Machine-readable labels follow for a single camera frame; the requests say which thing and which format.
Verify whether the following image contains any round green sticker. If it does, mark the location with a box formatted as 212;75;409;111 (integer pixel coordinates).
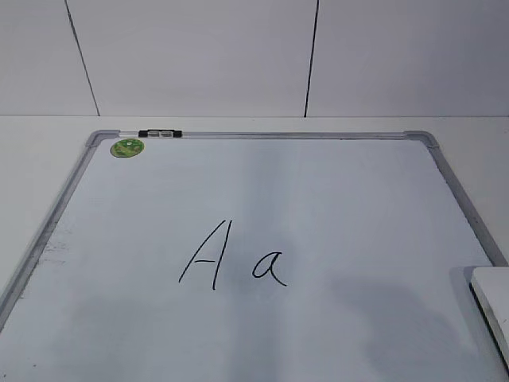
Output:
110;138;145;158

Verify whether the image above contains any white aluminium-framed whiteboard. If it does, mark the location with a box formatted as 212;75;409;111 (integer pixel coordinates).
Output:
1;133;508;381

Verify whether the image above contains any white whiteboard eraser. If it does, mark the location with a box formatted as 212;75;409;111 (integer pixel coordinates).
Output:
470;267;509;364

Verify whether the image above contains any black whiteboard hanger clip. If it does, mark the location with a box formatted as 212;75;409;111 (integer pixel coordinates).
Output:
138;129;183;138

